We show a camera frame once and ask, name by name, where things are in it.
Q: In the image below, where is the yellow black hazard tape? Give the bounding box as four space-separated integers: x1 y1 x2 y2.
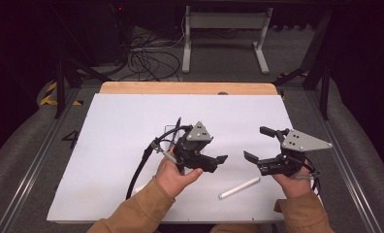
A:
39 81 84 107

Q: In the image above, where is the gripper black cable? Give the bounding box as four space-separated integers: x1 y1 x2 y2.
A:
293 160 323 196
124 124 194 201

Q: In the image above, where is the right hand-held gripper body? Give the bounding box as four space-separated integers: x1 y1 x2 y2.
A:
256 128 334 178

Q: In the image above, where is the aluminium floor rail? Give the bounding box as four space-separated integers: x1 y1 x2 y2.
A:
304 90 384 233
0 88 81 233

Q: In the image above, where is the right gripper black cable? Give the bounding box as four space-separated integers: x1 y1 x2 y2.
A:
293 160 323 196

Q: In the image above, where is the long white pen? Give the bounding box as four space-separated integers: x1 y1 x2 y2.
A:
217 176 262 200

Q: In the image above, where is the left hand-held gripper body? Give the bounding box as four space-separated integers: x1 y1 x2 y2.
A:
173 120 219 174

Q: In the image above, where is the black equipment case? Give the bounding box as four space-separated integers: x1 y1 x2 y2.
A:
89 0 134 66

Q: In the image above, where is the person's left hand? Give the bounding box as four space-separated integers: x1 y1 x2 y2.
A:
154 151 204 199

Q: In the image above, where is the white metal stand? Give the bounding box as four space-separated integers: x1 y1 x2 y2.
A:
181 5 274 75

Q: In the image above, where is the black metal stand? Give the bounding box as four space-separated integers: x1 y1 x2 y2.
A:
272 9 333 121
48 3 114 119

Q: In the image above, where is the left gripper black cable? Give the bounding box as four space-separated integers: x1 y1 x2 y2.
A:
124 124 194 201

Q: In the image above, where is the person's right leg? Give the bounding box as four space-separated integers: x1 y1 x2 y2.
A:
208 223 275 233

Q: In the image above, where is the person's right hand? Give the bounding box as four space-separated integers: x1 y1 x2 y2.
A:
272 167 314 199

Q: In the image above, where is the tangle of black floor cables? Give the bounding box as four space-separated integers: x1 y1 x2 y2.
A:
125 16 187 83

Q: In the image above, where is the white table cover sheet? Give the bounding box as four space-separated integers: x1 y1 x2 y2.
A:
47 93 324 223

